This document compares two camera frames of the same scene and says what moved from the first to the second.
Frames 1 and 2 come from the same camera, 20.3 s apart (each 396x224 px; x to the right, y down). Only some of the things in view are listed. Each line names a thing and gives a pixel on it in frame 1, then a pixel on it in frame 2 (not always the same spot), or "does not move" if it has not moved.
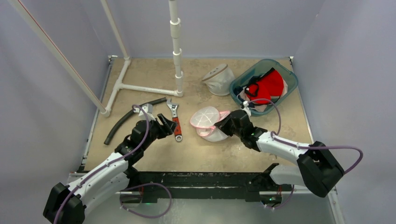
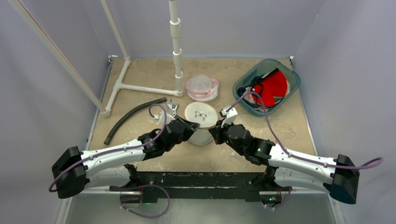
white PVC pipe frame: (106, 111) does not move
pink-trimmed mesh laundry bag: (203, 120) -> (201, 88)
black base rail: (252, 186) does not move
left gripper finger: (170, 125) -> (193, 127)
